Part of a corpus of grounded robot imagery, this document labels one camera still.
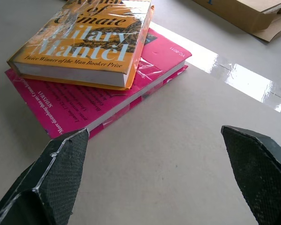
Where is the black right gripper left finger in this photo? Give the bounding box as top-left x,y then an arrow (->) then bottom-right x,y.
0,127 -> 89,225

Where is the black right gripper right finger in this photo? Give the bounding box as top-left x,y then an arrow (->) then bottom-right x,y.
221,125 -> 281,225

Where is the pink paperback book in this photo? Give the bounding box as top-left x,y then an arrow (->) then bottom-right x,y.
4,27 -> 192,140

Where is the orange Hilary Mantel book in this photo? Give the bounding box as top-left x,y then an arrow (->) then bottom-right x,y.
6,0 -> 155,91

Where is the clear tape strip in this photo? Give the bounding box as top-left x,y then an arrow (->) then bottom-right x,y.
148,22 -> 281,113

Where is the brown cardboard box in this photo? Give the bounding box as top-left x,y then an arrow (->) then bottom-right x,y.
177,0 -> 281,43

